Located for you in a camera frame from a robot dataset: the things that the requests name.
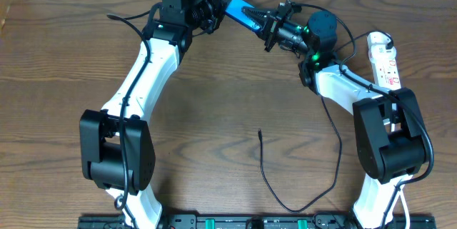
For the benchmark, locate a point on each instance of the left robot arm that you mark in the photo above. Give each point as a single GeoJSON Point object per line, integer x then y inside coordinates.
{"type": "Point", "coordinates": [117, 152]}

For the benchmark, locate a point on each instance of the white charger adapter plug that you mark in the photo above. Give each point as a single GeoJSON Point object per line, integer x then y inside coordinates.
{"type": "Point", "coordinates": [379, 44]}

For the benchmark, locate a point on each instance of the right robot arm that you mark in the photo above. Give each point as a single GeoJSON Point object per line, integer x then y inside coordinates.
{"type": "Point", "coordinates": [392, 143]}

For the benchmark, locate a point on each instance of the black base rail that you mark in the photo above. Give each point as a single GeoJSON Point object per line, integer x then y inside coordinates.
{"type": "Point", "coordinates": [189, 221]}

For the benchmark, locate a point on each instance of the blue Galaxy smartphone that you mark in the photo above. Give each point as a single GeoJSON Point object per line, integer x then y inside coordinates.
{"type": "Point", "coordinates": [234, 10]}

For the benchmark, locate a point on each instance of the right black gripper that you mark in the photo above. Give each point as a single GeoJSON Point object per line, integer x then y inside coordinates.
{"type": "Point", "coordinates": [273, 26]}

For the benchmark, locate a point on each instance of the white power strip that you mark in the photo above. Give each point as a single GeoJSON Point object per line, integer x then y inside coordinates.
{"type": "Point", "coordinates": [384, 66]}

